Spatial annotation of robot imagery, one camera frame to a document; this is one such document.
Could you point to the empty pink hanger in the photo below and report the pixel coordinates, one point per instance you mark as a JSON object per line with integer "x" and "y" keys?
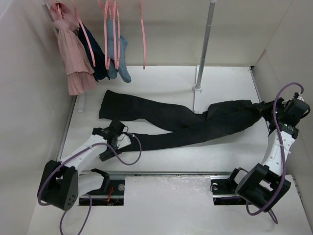
{"x": 143, "y": 34}

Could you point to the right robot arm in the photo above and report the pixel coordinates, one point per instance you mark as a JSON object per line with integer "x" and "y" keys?
{"x": 265, "y": 184}

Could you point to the pink pleated dress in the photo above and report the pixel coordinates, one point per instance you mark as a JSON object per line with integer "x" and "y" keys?
{"x": 76, "y": 63}

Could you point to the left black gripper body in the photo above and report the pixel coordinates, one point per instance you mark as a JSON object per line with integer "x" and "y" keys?
{"x": 105, "y": 153}

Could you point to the left white rack post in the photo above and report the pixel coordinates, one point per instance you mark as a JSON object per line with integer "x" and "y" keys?
{"x": 46, "y": 10}

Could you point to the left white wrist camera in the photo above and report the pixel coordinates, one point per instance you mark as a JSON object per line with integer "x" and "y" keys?
{"x": 123, "y": 141}

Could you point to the black trousers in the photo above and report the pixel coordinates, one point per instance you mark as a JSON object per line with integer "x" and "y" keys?
{"x": 183, "y": 126}

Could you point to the light blue garment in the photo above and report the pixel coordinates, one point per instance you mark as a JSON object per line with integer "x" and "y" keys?
{"x": 121, "y": 45}

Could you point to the pink hanger with dress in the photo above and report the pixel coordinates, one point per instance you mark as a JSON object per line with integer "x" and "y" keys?
{"x": 60, "y": 9}

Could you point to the navy blue garment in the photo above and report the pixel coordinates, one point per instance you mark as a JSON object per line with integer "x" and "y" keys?
{"x": 94, "y": 53}

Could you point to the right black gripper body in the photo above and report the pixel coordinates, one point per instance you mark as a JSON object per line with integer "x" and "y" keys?
{"x": 274, "y": 110}

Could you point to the silver rack pole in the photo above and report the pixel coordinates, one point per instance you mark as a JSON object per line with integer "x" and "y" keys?
{"x": 206, "y": 38}

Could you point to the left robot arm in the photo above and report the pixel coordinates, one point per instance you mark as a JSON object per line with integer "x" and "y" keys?
{"x": 63, "y": 183}

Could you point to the white rack foot bar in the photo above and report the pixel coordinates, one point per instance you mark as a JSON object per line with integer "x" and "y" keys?
{"x": 195, "y": 98}

